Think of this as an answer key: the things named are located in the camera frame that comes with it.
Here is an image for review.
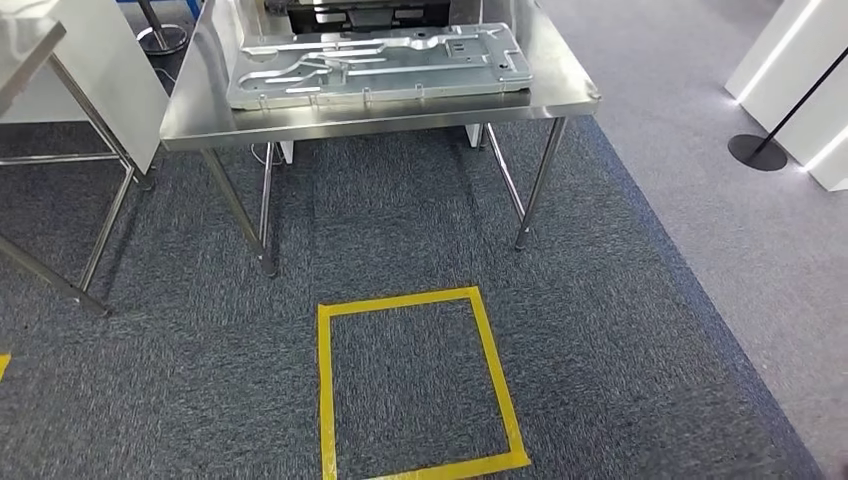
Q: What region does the stainless steel workbench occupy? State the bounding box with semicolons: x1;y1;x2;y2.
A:
158;0;603;278

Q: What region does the stamped metal plate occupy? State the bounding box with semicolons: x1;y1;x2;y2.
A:
226;23;535;111

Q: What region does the chrome stanchion with round base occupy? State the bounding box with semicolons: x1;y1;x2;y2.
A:
135;0;191;56

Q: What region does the white panel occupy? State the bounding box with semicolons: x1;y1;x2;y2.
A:
0;0;170;175

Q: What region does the black stanchion with round base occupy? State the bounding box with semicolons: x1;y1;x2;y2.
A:
727;46;848;173

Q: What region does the white display block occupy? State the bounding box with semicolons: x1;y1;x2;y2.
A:
723;0;848;193

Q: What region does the stainless steel side table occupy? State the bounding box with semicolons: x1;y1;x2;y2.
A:
0;16;155;316

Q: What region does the cable under workbench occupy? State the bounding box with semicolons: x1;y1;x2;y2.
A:
250;142;283;167

